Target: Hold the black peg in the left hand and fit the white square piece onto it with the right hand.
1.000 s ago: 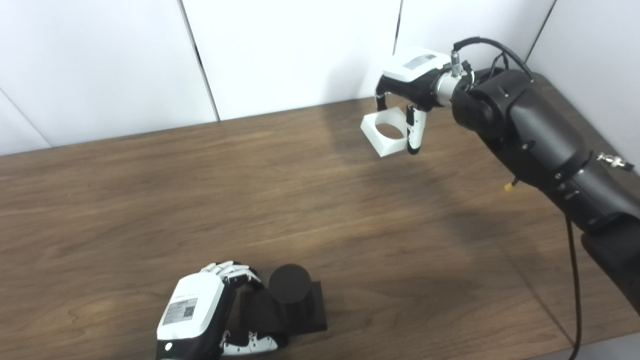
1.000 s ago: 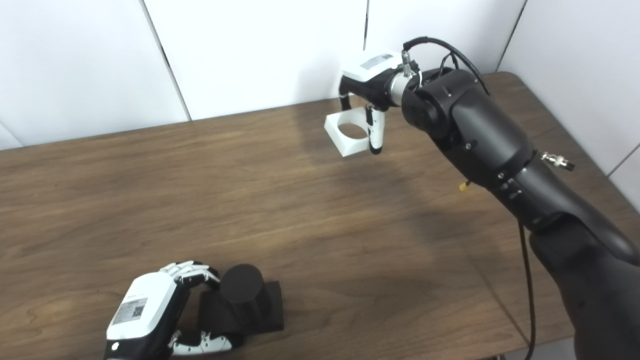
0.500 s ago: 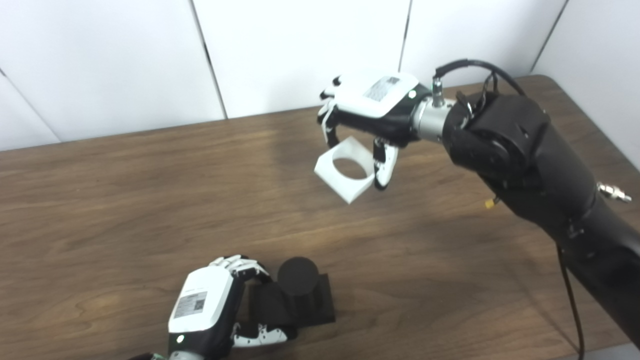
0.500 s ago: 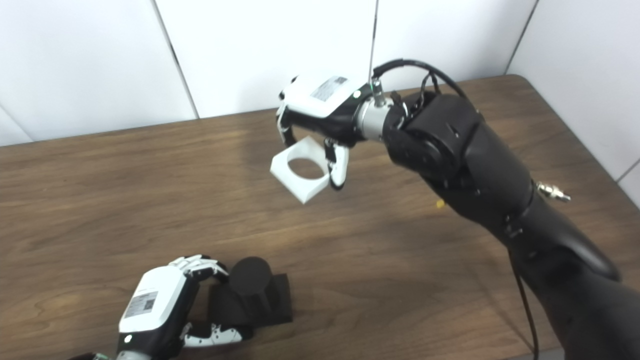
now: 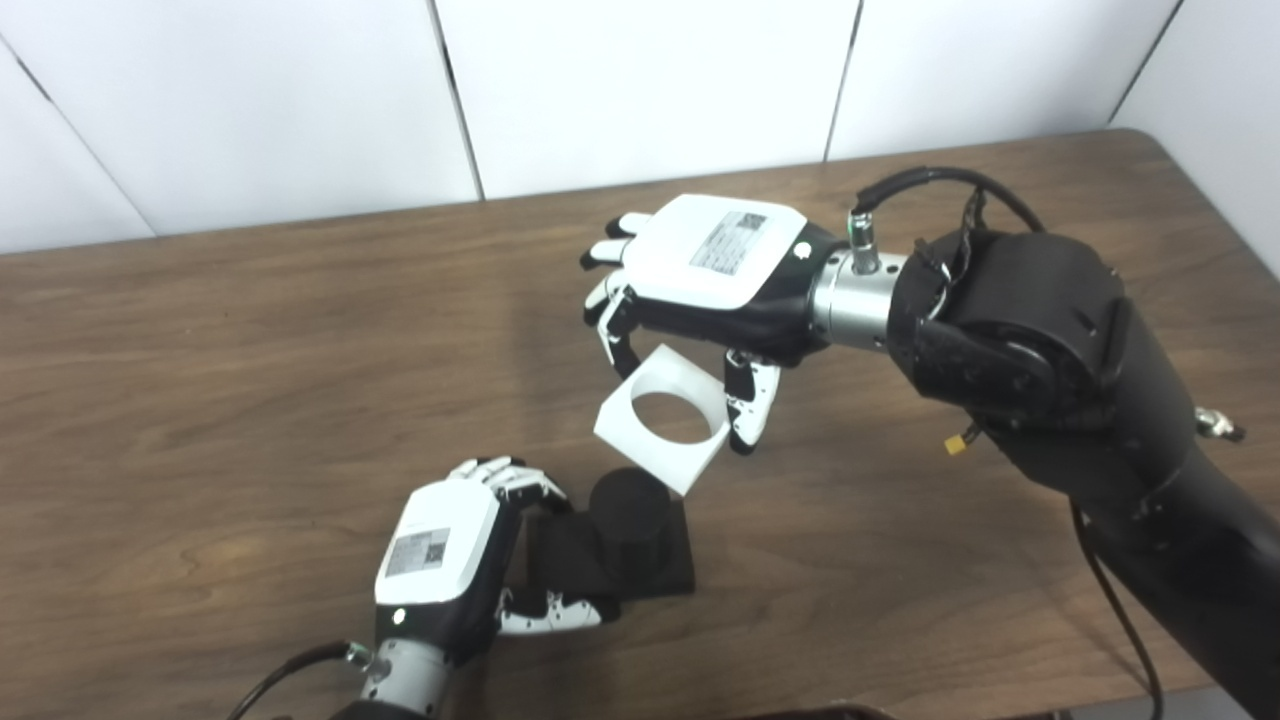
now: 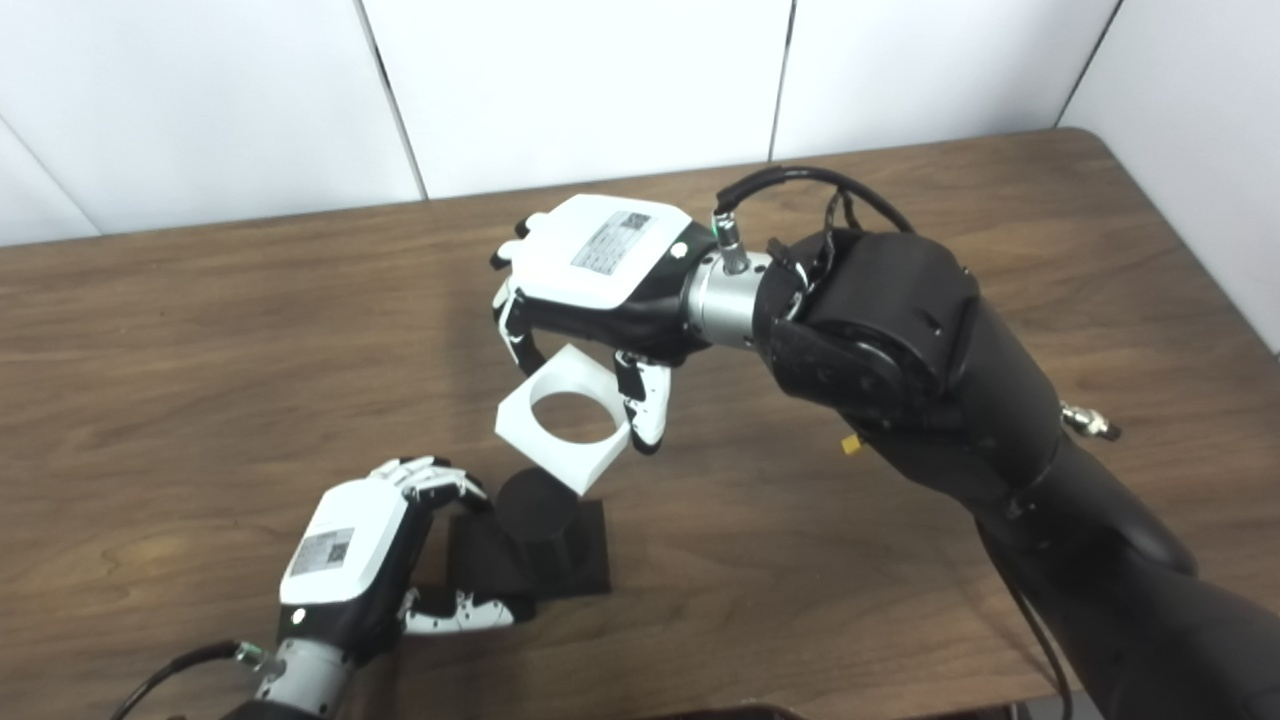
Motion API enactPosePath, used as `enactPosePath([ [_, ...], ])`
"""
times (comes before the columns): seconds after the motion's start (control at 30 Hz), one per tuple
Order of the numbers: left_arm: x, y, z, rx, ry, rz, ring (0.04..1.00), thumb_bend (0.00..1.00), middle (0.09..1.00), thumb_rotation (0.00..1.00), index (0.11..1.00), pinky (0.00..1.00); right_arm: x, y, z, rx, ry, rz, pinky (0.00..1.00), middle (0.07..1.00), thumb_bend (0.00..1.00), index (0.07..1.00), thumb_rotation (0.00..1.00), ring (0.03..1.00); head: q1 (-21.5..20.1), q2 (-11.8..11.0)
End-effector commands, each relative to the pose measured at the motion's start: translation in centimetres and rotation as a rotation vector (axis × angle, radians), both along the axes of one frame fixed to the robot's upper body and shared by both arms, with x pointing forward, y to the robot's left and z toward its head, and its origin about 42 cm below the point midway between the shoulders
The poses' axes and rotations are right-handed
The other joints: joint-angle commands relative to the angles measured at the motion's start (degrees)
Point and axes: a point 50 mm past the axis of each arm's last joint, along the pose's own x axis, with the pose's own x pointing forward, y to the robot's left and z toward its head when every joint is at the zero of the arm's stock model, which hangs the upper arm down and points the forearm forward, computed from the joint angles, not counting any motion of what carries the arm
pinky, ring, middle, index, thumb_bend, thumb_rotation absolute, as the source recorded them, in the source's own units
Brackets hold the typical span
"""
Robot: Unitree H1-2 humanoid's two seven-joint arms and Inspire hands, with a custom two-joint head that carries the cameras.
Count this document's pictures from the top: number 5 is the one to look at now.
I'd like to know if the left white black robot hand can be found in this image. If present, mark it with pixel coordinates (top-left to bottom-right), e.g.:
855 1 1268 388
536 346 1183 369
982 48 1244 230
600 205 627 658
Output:
374 457 621 666

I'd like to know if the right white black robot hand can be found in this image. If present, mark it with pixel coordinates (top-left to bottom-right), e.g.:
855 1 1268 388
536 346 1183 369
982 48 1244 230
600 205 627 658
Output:
580 194 846 456

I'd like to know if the black peg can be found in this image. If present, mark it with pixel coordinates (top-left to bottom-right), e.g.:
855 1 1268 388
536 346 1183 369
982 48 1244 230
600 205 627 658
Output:
525 467 696 601

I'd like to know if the white square piece with hole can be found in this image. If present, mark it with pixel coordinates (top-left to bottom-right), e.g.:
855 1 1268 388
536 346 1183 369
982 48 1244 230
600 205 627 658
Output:
593 344 731 498

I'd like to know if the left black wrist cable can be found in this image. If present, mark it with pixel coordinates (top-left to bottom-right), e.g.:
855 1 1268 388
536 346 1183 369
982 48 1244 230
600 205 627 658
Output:
228 642 376 720

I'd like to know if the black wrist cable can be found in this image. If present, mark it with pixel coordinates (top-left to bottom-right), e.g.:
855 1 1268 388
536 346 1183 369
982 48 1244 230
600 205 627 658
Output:
228 642 376 720
850 166 1166 720

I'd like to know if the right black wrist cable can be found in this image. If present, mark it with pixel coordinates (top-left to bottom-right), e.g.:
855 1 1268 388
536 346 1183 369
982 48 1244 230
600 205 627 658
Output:
850 166 1166 720

